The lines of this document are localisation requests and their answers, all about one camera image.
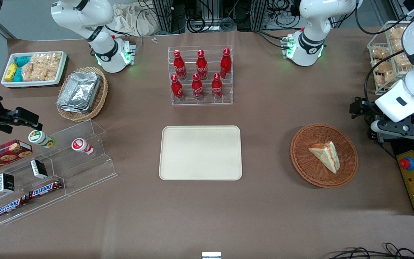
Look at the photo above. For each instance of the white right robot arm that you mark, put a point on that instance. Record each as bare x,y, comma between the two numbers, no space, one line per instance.
102,54

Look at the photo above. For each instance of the beige crumpled cloth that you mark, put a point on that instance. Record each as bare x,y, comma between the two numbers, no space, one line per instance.
131,19

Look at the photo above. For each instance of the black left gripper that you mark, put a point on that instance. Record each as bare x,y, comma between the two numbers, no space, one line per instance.
364,109

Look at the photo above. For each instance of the oval light wicker basket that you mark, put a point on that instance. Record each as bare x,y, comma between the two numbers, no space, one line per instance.
101,97

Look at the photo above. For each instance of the triangular sandwich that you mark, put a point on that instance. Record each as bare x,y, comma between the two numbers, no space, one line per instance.
326,155

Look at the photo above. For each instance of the black metal base plate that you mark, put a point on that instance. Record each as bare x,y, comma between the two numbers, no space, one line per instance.
395,147

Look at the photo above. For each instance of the green lid yogurt cup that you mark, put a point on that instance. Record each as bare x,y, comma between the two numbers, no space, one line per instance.
40,138

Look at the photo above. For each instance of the small black white box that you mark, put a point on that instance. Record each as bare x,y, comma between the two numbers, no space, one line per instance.
6,183
38,169

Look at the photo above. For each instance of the clear bag of rice crackers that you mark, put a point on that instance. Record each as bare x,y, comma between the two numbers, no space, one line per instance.
41,66

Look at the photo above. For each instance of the bagged bread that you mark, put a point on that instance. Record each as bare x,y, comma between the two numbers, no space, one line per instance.
395,34
385,73
380,52

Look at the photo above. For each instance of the teal snack packet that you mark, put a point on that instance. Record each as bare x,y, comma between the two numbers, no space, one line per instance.
23,60
18,75

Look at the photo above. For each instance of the small white silver device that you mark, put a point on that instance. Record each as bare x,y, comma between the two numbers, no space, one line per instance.
211,255

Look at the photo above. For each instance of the stacked aluminium foil containers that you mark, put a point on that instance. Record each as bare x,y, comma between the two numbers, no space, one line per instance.
79,91

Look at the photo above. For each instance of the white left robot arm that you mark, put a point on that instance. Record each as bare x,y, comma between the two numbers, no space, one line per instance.
311,21

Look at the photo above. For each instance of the yellow snack packet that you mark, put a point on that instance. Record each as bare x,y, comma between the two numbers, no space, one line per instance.
11,72

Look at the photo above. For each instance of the red cola bottle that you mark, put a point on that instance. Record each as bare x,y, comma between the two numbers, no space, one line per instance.
176,90
225,64
216,88
201,66
179,66
197,89

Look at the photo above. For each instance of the white rectangular snack bin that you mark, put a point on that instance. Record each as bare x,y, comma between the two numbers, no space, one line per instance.
31,83

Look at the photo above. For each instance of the red tartan cookie box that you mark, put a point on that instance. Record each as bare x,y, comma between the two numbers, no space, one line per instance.
4,154

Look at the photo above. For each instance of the round brown wicker basket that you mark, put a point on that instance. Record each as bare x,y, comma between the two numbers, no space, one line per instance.
309,169

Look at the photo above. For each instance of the clear acrylic step display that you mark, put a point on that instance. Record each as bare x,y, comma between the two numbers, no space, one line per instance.
84,169

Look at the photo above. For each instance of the aluminium frame profile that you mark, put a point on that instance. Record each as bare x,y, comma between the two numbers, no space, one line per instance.
167,16

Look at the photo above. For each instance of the Snickers chocolate bar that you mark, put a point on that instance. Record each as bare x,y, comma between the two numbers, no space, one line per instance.
45,189
11,207

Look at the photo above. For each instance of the clear acrylic bottle rack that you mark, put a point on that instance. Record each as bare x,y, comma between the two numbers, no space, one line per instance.
225,97

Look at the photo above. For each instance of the red lid yogurt cup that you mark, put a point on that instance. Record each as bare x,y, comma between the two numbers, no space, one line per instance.
82,146

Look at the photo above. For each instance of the beige rectangular tray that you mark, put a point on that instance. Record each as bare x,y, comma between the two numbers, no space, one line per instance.
200,153

